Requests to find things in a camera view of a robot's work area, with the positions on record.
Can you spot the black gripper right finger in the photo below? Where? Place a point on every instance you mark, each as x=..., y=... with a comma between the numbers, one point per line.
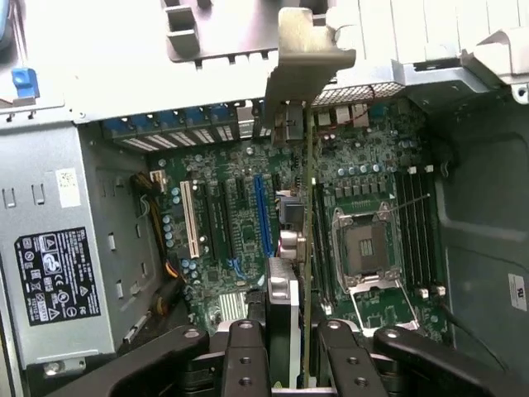
x=343, y=360

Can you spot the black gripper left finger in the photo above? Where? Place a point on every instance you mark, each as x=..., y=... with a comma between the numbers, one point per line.
x=244, y=355

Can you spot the silver chipset heatsink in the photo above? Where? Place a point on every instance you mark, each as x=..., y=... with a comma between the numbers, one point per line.
x=232, y=306

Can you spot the metal socket cover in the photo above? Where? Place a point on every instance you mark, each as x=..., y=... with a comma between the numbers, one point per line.
x=374, y=283

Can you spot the green RAM stick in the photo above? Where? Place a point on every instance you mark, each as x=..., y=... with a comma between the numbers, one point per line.
x=319, y=248

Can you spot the CPU socket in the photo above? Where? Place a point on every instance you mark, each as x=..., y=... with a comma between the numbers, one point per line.
x=368, y=248

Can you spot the long black expansion slot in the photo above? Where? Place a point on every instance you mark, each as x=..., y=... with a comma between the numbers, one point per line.
x=211, y=223
x=227, y=223

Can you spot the black RAM slot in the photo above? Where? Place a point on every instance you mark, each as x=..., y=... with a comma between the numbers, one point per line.
x=415, y=231
x=434, y=231
x=406, y=231
x=424, y=231

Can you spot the white expansion slot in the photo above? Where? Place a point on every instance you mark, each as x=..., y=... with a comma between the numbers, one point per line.
x=190, y=219

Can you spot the short black expansion slot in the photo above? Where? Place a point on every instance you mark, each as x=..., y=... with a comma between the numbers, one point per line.
x=239, y=188

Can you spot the thin locking lever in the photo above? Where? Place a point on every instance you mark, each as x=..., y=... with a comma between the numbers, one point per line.
x=413, y=202

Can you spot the green motherboard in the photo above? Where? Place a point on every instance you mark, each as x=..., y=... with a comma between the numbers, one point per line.
x=248, y=161

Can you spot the white power connector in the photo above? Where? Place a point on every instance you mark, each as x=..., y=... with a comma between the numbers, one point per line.
x=159, y=180

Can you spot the open black PC case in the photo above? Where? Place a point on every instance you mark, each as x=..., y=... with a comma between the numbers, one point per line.
x=475, y=186

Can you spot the grey power supply unit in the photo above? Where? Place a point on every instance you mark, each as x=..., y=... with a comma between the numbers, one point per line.
x=49, y=198

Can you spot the grey parts rack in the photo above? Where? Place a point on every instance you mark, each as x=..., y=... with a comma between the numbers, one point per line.
x=231, y=29

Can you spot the grey corner fixture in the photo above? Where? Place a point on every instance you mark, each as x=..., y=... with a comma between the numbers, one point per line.
x=504, y=49

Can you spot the blue case latch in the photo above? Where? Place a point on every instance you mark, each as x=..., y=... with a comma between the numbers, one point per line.
x=25, y=82

